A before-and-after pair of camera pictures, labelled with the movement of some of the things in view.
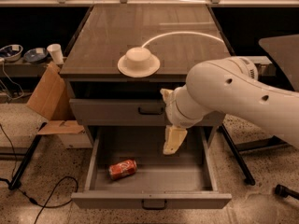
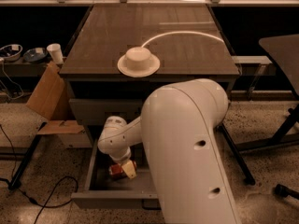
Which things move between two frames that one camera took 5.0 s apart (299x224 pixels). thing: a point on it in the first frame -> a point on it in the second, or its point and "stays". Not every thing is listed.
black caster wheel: (283, 191) stays
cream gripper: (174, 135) -> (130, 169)
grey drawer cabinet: (180, 36) stays
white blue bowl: (11, 51) stays
